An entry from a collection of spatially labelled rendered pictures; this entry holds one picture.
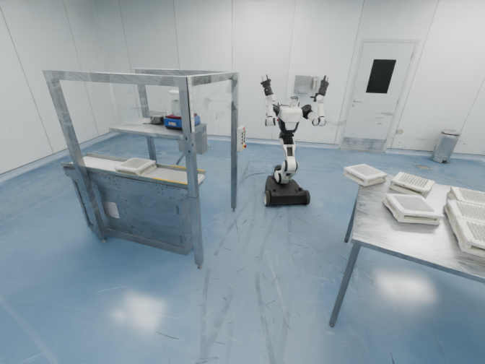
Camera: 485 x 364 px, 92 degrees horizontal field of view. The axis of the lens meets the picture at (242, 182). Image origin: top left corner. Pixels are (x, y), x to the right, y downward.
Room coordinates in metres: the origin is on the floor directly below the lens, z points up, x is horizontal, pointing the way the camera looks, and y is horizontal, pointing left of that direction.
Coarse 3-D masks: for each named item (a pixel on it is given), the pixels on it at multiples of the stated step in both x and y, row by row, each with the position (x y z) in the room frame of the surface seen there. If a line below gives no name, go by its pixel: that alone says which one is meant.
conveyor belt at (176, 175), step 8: (88, 160) 2.12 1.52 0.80; (96, 160) 2.13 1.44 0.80; (104, 160) 2.13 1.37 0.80; (112, 160) 2.14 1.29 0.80; (104, 168) 1.95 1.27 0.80; (112, 168) 1.95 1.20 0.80; (160, 168) 1.98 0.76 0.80; (152, 176) 1.81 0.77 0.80; (160, 176) 1.81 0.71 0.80; (168, 176) 1.82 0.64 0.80; (176, 176) 1.82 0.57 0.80; (184, 176) 1.82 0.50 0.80; (200, 176) 1.83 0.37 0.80
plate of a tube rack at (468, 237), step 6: (456, 222) 1.14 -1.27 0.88; (462, 222) 1.11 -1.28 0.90; (474, 222) 1.12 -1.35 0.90; (462, 228) 1.06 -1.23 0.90; (468, 228) 1.06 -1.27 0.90; (462, 234) 1.03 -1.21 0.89; (468, 234) 1.01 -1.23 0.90; (468, 240) 0.96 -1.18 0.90; (474, 240) 0.96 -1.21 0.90; (480, 246) 0.93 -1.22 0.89
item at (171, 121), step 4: (168, 116) 1.74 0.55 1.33; (172, 116) 1.73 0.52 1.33; (176, 116) 1.73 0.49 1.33; (180, 116) 1.74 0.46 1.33; (164, 120) 1.74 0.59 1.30; (168, 120) 1.73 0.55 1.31; (172, 120) 1.72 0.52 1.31; (176, 120) 1.71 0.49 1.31; (180, 120) 1.70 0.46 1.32; (168, 124) 1.73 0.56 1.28; (172, 124) 1.72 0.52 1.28; (176, 124) 1.71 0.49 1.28; (180, 124) 1.70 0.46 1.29; (176, 128) 1.71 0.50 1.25; (180, 128) 1.70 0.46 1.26
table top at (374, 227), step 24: (360, 192) 1.58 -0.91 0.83; (384, 192) 1.58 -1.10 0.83; (432, 192) 1.60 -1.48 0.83; (360, 216) 1.26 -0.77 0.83; (384, 216) 1.26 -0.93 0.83; (360, 240) 1.02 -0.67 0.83; (384, 240) 1.02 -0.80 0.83; (408, 240) 1.03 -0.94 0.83; (432, 240) 1.03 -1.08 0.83; (456, 240) 1.04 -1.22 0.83; (432, 264) 0.87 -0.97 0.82; (456, 264) 0.86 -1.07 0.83; (480, 264) 0.86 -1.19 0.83
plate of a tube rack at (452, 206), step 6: (450, 204) 1.31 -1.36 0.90; (456, 204) 1.31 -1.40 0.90; (468, 204) 1.32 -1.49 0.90; (474, 204) 1.32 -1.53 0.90; (450, 210) 1.27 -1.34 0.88; (456, 210) 1.24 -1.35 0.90; (456, 216) 1.18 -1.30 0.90; (462, 216) 1.18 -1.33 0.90; (468, 216) 1.18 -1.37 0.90; (480, 222) 1.12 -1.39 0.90
